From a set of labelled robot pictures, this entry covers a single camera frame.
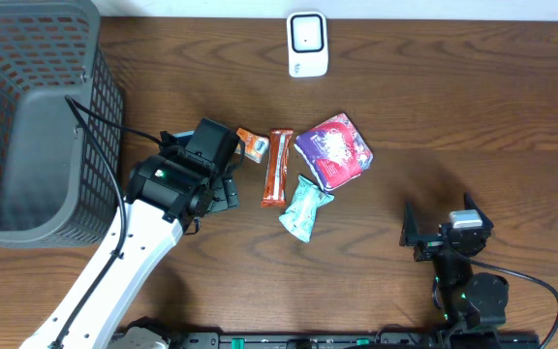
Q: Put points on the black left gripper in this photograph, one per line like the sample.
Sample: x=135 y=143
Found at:
x=228 y=192

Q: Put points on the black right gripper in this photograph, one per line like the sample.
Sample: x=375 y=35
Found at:
x=429 y=244

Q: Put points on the orange red long snack packet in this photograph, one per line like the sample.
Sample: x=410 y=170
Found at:
x=277 y=168

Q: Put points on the small orange snack packet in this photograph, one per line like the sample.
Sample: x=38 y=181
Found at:
x=255 y=146

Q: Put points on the mint green snack packet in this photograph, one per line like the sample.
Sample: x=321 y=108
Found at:
x=300 y=216

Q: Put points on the purple red snack packet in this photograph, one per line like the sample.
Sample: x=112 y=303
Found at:
x=334 y=151

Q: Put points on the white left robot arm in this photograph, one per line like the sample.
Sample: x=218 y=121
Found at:
x=169 y=192

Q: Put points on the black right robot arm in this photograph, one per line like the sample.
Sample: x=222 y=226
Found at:
x=471 y=302

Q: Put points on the grey plastic mesh basket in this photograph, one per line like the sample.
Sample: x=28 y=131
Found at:
x=60 y=109

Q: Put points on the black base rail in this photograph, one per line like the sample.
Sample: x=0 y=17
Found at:
x=337 y=340

